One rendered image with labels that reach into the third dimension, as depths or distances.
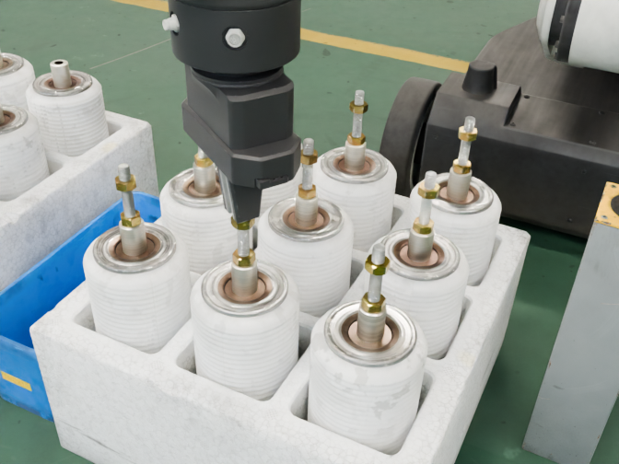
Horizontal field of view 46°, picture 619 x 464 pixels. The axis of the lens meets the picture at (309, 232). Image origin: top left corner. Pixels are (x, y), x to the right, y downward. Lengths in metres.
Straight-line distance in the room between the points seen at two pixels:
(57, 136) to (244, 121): 0.54
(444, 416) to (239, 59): 0.35
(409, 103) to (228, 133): 0.63
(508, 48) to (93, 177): 0.79
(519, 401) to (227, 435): 0.40
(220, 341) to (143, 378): 0.09
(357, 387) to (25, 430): 0.44
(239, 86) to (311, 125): 0.93
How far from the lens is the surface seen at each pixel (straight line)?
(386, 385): 0.57
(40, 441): 0.88
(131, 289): 0.66
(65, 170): 0.96
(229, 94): 0.49
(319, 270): 0.70
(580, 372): 0.77
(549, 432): 0.84
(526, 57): 1.37
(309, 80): 1.61
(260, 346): 0.62
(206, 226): 0.74
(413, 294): 0.65
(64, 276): 0.95
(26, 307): 0.92
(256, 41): 0.47
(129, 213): 0.66
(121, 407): 0.72
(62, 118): 0.99
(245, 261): 0.61
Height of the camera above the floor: 0.67
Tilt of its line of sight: 36 degrees down
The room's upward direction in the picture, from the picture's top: 2 degrees clockwise
